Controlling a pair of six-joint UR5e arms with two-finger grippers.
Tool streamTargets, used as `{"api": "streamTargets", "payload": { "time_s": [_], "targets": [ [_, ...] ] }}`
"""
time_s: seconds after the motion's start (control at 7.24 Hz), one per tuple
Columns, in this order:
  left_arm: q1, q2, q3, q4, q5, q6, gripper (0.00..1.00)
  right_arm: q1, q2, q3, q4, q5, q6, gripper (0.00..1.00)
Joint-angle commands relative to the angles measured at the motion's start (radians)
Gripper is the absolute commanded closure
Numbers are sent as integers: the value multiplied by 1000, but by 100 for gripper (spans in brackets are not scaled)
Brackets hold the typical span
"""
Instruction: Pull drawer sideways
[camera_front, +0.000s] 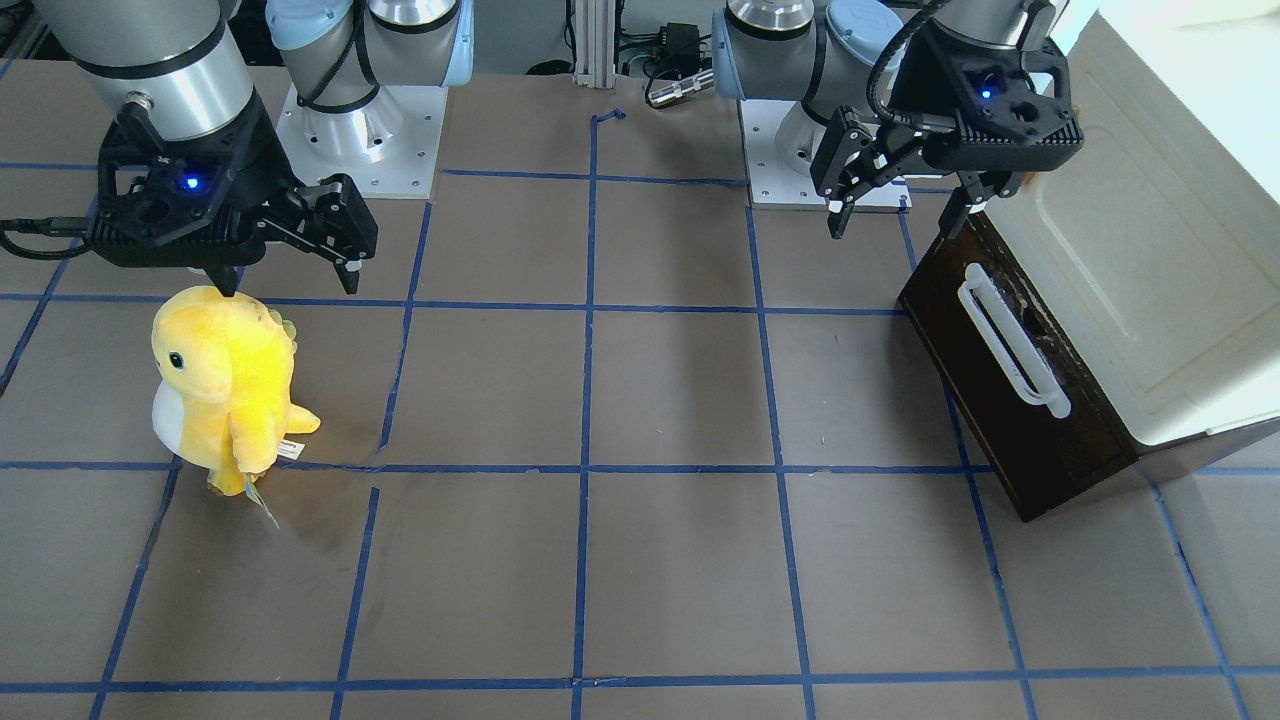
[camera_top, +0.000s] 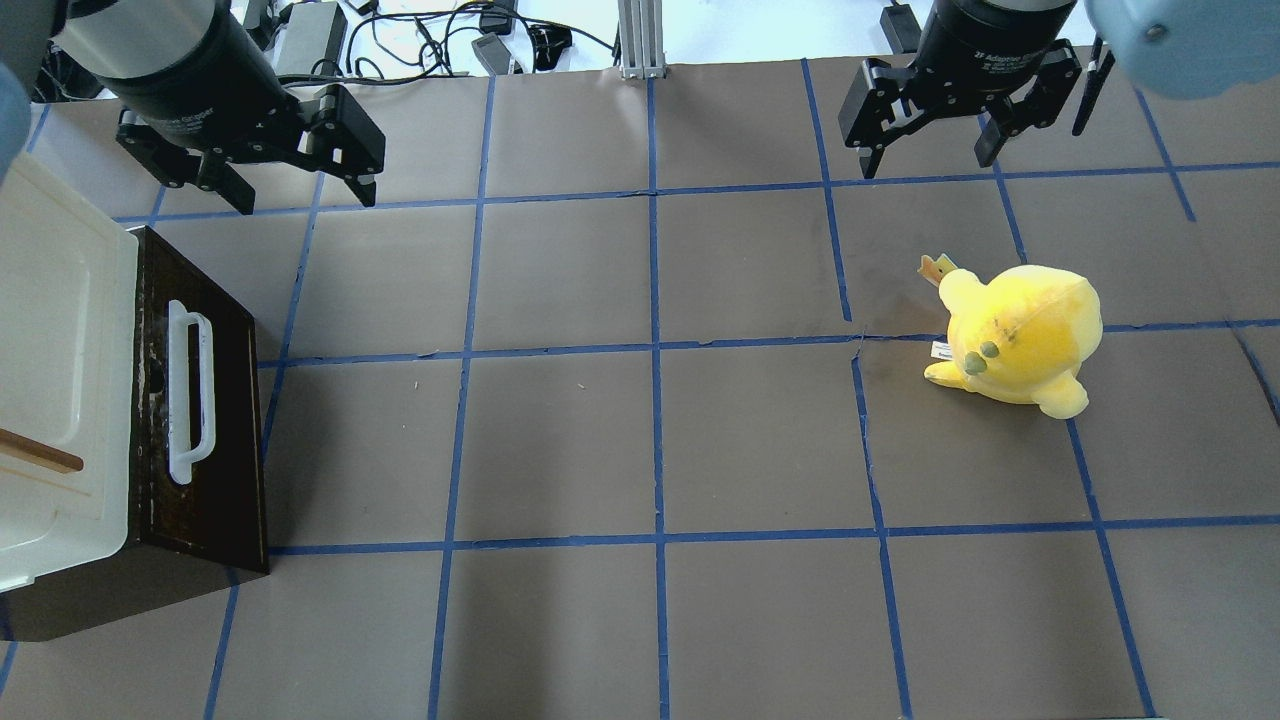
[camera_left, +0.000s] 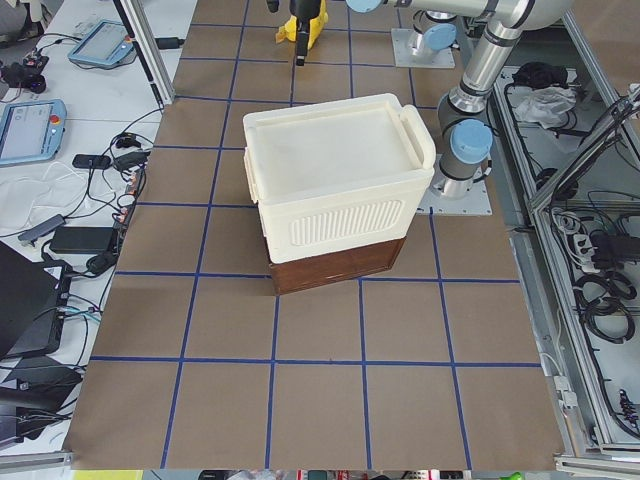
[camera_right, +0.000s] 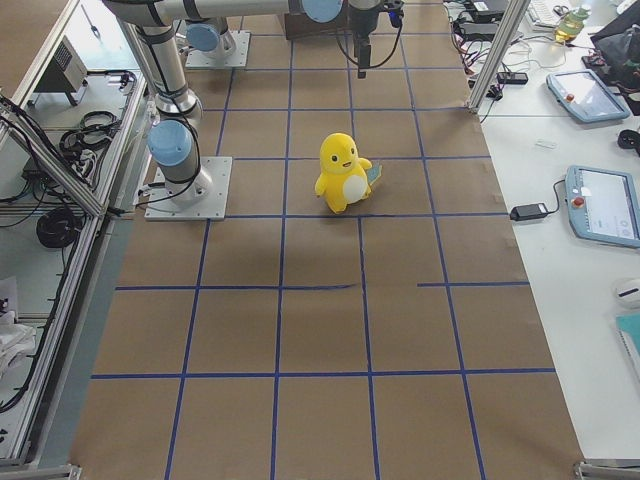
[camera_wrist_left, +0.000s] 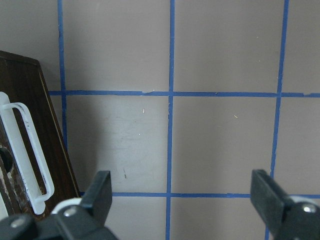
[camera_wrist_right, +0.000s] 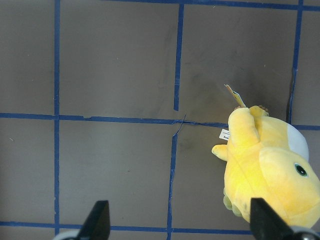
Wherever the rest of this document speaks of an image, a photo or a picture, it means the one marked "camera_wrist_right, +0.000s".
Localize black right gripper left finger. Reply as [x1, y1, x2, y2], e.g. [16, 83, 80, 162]
[77, 200, 111, 240]

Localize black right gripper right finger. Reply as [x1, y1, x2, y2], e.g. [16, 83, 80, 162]
[250, 198, 294, 240]

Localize yellow plush toy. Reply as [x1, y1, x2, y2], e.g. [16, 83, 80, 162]
[211, 91, 320, 228]

